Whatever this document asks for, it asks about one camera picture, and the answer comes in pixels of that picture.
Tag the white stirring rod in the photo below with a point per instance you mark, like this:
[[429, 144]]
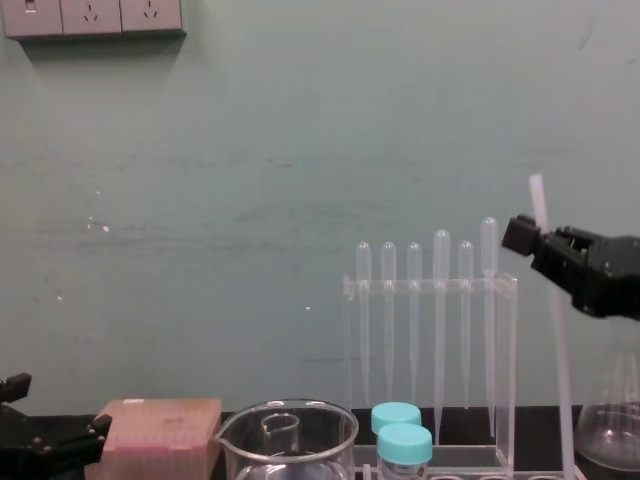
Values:
[[560, 340]]

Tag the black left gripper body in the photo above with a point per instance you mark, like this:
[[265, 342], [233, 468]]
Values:
[[30, 462]]

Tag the small glass beaker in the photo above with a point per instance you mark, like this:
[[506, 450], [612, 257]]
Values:
[[280, 435]]

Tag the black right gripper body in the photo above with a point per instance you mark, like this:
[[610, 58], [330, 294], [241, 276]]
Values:
[[610, 280]]

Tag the clear acrylic pipette rack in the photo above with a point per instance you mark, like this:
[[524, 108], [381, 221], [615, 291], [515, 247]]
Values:
[[505, 360]]

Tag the small clear plastic pipette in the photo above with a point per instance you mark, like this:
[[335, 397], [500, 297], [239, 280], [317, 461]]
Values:
[[414, 310], [363, 310], [465, 320], [388, 310]]

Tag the large glass beaker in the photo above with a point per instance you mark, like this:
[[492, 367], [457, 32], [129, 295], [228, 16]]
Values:
[[330, 450]]

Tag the pink pipette tip box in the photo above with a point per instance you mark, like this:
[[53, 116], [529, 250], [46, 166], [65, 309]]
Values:
[[160, 435]]

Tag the large clear plastic pipette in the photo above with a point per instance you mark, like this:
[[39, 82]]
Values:
[[440, 320], [489, 310]]

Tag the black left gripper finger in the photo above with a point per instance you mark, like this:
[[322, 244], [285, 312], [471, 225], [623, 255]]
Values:
[[17, 386], [75, 437]]

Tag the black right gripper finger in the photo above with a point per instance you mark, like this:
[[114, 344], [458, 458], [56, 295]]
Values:
[[570, 237], [522, 240]]

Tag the clear acrylic tube rack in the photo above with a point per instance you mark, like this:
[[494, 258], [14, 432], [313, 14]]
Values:
[[480, 474]]

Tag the glass conical flask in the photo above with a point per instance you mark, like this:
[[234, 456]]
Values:
[[610, 430]]

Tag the grey wall socket panel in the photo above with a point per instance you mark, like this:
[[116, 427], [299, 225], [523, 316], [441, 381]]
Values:
[[95, 17]]

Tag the teal capped clear vial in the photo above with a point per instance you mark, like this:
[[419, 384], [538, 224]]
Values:
[[396, 416], [404, 445]]

